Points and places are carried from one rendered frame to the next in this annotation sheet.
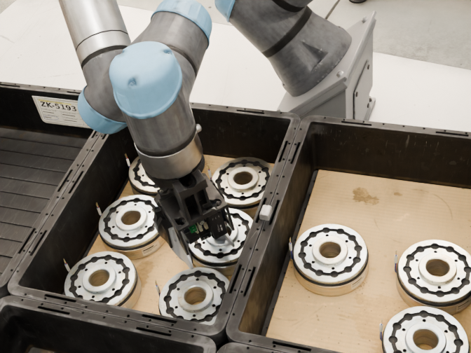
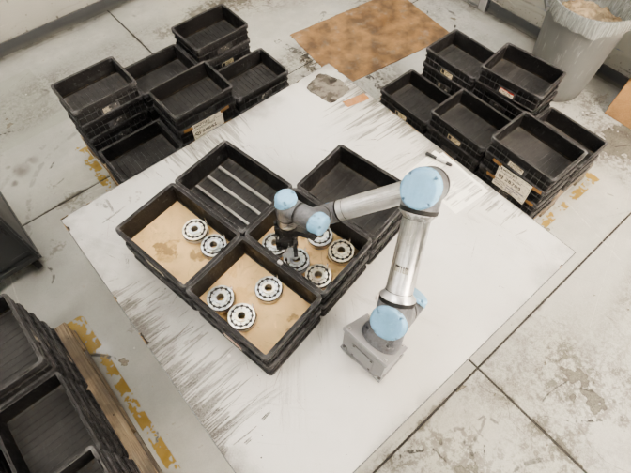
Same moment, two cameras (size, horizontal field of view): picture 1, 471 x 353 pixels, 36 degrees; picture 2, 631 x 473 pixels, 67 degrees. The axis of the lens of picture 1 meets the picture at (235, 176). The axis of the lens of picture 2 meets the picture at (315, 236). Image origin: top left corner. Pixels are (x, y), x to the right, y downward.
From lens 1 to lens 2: 1.49 m
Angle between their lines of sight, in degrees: 59
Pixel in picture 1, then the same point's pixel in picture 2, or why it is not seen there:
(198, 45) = (300, 221)
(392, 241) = (267, 315)
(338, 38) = (374, 339)
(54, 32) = (516, 255)
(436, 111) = (357, 406)
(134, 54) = (288, 194)
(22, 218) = not seen: hidden behind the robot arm
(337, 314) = (250, 284)
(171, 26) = (305, 212)
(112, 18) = (346, 208)
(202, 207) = (278, 235)
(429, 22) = not seen: outside the picture
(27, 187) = not seen: hidden behind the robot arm
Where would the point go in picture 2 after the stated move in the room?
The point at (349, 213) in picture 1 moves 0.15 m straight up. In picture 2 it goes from (287, 308) to (284, 291)
